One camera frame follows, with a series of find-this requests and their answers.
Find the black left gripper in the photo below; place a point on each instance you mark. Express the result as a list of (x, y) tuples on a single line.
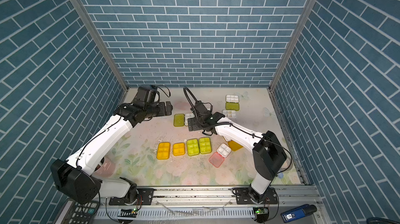
[(163, 112)]

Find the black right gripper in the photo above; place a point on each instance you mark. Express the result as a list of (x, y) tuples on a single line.
[(193, 122)]

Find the green pillbox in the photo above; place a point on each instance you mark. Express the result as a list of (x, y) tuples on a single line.
[(205, 145), (193, 147), (232, 102)]

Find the green pillbox sideways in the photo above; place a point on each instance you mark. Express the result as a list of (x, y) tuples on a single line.
[(181, 119)]

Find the small orange pillbox front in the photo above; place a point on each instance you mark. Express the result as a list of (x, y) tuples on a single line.
[(178, 149)]

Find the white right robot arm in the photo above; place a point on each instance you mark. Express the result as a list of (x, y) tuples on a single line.
[(268, 154)]

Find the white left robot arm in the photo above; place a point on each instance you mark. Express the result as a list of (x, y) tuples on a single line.
[(74, 176)]

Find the clear pillbox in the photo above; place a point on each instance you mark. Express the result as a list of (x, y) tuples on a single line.
[(232, 114)]

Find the pink pillbox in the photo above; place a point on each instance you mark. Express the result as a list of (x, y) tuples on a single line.
[(218, 158)]

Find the pink pencil cup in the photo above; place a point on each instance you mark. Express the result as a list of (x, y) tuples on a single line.
[(105, 168)]

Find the black calculator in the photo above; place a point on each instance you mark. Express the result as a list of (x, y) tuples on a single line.
[(75, 213)]

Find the blue handheld device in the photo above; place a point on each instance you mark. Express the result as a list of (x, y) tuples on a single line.
[(298, 213)]

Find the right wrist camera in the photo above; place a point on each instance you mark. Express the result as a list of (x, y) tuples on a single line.
[(198, 108)]

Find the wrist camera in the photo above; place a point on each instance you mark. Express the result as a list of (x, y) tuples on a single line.
[(198, 108), (146, 96)]

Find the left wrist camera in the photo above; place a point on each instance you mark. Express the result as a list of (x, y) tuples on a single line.
[(146, 96)]

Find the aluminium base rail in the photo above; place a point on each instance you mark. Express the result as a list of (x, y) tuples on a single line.
[(221, 202)]

